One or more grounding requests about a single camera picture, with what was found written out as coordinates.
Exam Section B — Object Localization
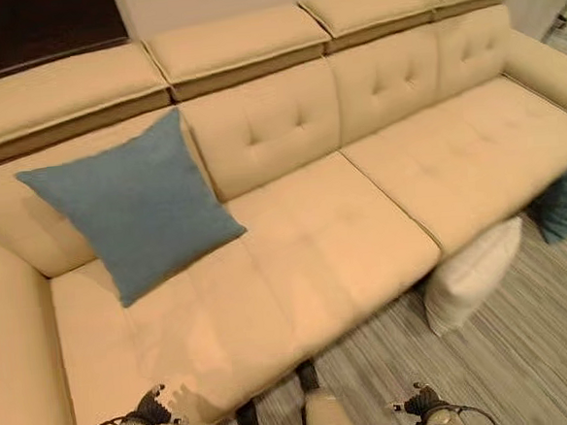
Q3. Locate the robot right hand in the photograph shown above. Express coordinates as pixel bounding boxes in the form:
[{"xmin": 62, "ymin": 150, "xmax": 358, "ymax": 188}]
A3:
[{"xmin": 405, "ymin": 379, "xmax": 444, "ymax": 421}]

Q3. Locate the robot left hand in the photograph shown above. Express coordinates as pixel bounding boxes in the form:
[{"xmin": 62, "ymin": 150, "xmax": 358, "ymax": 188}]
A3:
[{"xmin": 131, "ymin": 380, "xmax": 194, "ymax": 425}]

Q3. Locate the beige leather sofa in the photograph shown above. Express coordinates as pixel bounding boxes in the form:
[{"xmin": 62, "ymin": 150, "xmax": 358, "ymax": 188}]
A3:
[{"xmin": 0, "ymin": 0, "xmax": 567, "ymax": 425}]

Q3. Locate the wide beige sofa headrest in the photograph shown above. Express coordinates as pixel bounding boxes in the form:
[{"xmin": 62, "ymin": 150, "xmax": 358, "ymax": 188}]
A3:
[{"xmin": 0, "ymin": 39, "xmax": 176, "ymax": 148}]

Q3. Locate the robot right leg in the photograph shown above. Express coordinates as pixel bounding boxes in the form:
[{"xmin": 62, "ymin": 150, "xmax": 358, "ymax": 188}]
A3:
[{"xmin": 295, "ymin": 357, "xmax": 360, "ymax": 425}]

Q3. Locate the white striped cushion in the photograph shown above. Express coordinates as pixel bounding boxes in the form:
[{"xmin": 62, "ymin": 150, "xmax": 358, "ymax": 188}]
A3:
[{"xmin": 418, "ymin": 215, "xmax": 532, "ymax": 338}]

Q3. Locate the blue square cushion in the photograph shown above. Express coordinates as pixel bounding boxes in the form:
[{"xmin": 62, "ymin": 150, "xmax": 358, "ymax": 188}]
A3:
[{"xmin": 12, "ymin": 103, "xmax": 252, "ymax": 316}]

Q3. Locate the dark wooden cabinet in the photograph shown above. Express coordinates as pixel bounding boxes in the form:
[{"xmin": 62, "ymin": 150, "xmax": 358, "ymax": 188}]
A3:
[{"xmin": 0, "ymin": 0, "xmax": 135, "ymax": 87}]

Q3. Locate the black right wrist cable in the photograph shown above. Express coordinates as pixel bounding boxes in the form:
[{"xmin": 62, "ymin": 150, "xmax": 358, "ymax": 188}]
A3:
[{"xmin": 450, "ymin": 401, "xmax": 492, "ymax": 425}]

